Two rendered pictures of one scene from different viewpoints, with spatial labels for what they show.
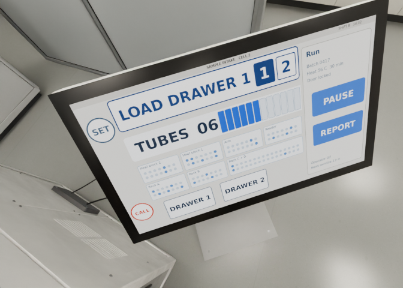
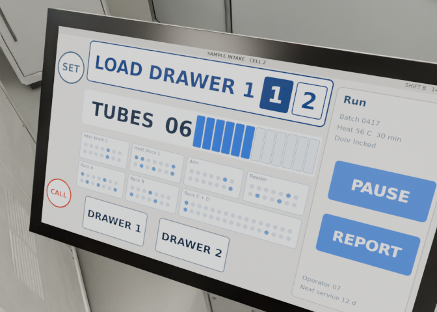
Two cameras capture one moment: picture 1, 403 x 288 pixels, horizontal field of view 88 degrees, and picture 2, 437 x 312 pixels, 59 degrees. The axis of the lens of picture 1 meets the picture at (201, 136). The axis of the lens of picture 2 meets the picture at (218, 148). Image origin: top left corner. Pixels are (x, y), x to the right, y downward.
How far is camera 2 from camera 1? 24 cm
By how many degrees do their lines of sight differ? 22
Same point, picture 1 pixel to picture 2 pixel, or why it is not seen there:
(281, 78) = (297, 114)
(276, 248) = not seen: outside the picture
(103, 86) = (96, 23)
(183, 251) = not seen: outside the picture
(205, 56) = (211, 39)
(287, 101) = (295, 152)
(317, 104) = (341, 182)
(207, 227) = not seen: outside the picture
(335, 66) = (386, 139)
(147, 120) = (118, 80)
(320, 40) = (371, 89)
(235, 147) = (200, 177)
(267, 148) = (243, 207)
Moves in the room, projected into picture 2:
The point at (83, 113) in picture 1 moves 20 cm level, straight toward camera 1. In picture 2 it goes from (66, 41) to (62, 156)
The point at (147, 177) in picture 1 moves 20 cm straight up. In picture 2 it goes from (85, 150) to (15, 8)
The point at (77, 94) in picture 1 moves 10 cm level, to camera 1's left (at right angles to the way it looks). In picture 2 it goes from (71, 19) to (13, 6)
